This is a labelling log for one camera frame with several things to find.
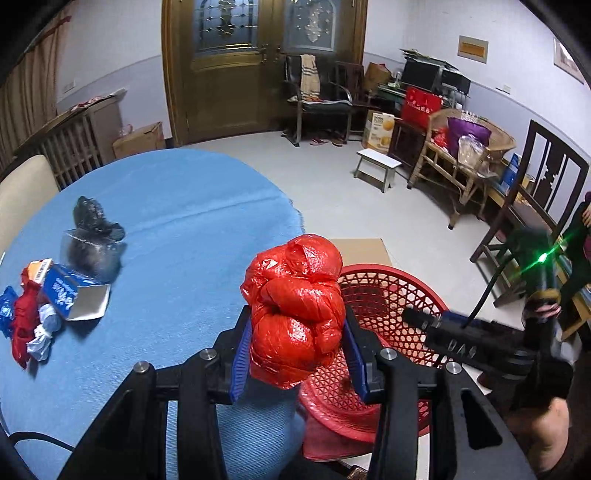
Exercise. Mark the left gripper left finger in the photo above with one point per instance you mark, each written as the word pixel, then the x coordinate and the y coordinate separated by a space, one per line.
pixel 127 439

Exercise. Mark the light blue face mask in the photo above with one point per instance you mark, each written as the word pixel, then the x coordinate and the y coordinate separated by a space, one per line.
pixel 50 323

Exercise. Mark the blue white carton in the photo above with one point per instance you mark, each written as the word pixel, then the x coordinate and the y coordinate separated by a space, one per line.
pixel 75 296

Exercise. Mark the orange foil wrapper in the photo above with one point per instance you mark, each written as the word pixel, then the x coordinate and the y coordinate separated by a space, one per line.
pixel 25 320

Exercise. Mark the clear plastic tray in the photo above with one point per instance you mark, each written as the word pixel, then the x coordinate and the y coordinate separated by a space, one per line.
pixel 93 255

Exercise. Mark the blue plastic bag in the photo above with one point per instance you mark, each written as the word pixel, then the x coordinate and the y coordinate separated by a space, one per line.
pixel 7 301

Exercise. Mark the red plastic bag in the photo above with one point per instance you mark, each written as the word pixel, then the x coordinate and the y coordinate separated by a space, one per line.
pixel 297 310

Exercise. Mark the black plastic bag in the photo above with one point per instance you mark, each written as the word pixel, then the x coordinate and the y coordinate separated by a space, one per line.
pixel 88 215

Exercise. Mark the red orange medicine box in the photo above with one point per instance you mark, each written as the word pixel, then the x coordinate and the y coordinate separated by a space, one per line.
pixel 37 270

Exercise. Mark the dark wooden chair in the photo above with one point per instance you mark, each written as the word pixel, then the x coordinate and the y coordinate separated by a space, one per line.
pixel 550 178

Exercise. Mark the flat cardboard on floor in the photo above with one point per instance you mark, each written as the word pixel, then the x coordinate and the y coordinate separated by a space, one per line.
pixel 363 251

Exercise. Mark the rattan chair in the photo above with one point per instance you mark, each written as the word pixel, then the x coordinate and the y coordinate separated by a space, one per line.
pixel 475 167

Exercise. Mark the blue table cloth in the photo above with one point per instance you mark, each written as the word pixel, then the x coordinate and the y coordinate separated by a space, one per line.
pixel 194 220

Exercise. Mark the purple cushion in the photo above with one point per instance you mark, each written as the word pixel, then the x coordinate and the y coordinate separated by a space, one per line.
pixel 458 128

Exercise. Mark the small white stool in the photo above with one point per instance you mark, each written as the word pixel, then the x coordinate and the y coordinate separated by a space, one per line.
pixel 380 160

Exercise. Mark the beige leather sofa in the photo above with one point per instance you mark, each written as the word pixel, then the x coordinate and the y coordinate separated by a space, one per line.
pixel 23 193

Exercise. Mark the yellow printed carton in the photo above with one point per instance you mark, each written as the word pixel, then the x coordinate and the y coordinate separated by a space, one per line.
pixel 378 131

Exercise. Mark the red gift bag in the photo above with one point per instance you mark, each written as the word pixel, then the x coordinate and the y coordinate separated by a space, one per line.
pixel 419 106

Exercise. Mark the black monitor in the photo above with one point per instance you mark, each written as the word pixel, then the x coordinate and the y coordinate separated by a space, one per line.
pixel 420 74

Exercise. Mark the wooden radiator cover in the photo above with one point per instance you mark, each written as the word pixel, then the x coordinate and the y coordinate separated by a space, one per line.
pixel 77 141

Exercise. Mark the black metal armchair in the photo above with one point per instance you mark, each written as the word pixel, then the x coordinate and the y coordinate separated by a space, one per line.
pixel 313 89

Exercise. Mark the brown curtain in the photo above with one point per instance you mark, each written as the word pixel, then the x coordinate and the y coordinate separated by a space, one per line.
pixel 29 94

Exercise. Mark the wooden double door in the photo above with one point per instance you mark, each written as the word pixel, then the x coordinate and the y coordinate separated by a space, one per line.
pixel 234 67

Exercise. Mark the cardboard box by wall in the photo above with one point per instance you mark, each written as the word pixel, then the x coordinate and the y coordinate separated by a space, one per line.
pixel 144 139

